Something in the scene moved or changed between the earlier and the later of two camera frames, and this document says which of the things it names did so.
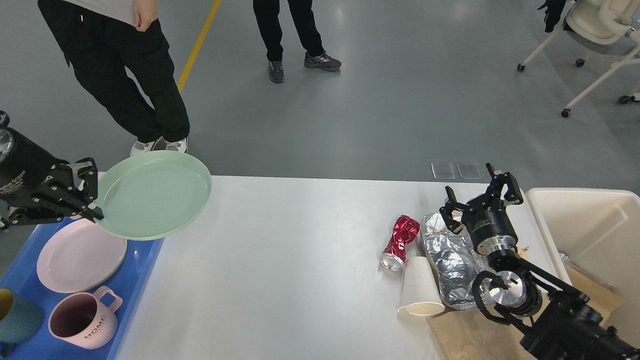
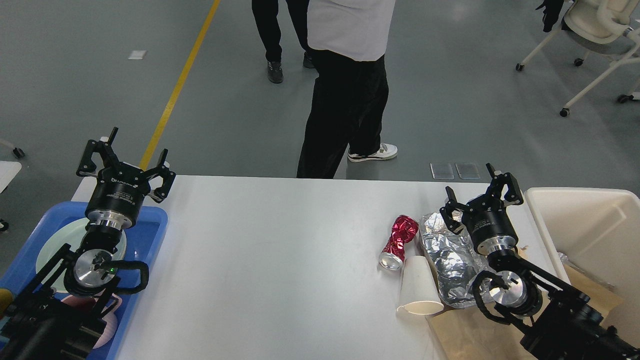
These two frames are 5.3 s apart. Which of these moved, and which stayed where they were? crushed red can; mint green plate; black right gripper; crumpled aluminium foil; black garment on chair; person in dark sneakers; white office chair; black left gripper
Moved: black left gripper; mint green plate
Stayed: crumpled aluminium foil; person in dark sneakers; crushed red can; black right gripper; black garment on chair; white office chair
